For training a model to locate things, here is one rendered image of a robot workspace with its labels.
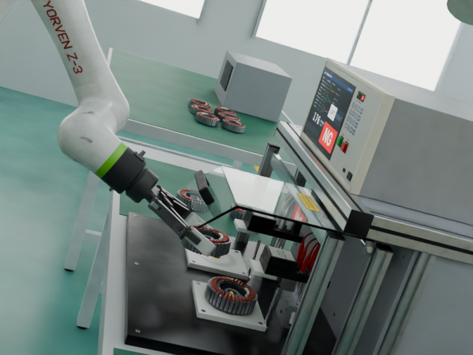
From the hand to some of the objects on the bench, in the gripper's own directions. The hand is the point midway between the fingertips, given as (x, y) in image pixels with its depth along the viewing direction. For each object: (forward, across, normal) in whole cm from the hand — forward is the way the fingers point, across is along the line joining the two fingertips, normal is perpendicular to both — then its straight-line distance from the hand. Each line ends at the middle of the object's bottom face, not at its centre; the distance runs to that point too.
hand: (205, 237), depth 162 cm
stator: (+12, -8, +6) cm, 15 cm away
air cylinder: (+25, -6, +1) cm, 26 cm away
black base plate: (+13, +4, +8) cm, 16 cm away
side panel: (+52, -24, -8) cm, 58 cm away
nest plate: (+12, -8, +7) cm, 16 cm away
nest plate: (+9, +16, +6) cm, 20 cm away
